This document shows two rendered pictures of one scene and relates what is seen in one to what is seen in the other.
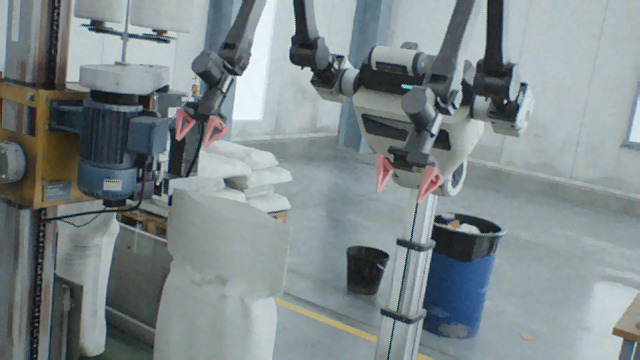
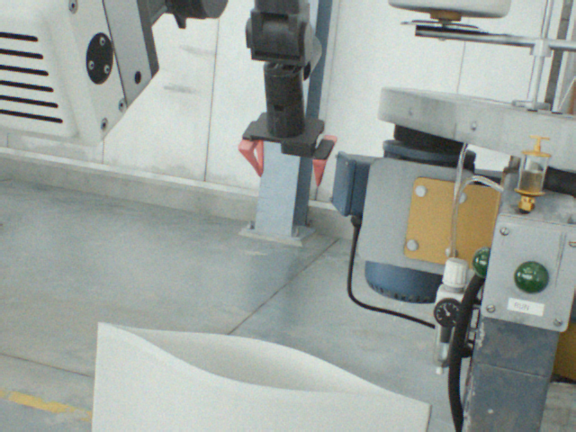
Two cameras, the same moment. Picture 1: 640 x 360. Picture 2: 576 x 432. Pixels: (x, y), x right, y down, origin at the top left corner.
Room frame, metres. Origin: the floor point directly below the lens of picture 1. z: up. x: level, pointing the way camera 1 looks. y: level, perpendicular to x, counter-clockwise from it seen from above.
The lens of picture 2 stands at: (2.87, 0.02, 1.46)
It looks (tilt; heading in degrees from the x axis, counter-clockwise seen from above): 12 degrees down; 164
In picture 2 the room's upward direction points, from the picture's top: 7 degrees clockwise
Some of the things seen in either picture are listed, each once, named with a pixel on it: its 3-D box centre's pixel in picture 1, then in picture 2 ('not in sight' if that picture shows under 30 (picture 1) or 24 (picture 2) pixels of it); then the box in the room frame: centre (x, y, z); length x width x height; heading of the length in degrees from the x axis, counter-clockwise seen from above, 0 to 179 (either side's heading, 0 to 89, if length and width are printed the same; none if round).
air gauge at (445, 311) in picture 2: not in sight; (448, 312); (2.06, 0.48, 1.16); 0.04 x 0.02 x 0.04; 58
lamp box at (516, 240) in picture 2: not in sight; (531, 270); (2.29, 0.42, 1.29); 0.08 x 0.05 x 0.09; 58
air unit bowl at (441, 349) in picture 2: (158, 171); (444, 343); (2.04, 0.49, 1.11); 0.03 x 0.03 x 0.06
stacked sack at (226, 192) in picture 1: (201, 197); not in sight; (5.01, 0.86, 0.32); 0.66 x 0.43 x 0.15; 150
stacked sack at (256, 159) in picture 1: (235, 154); not in sight; (5.66, 0.73, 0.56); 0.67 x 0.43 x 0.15; 58
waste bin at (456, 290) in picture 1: (455, 274); not in sight; (3.96, -0.88, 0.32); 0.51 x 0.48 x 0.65; 148
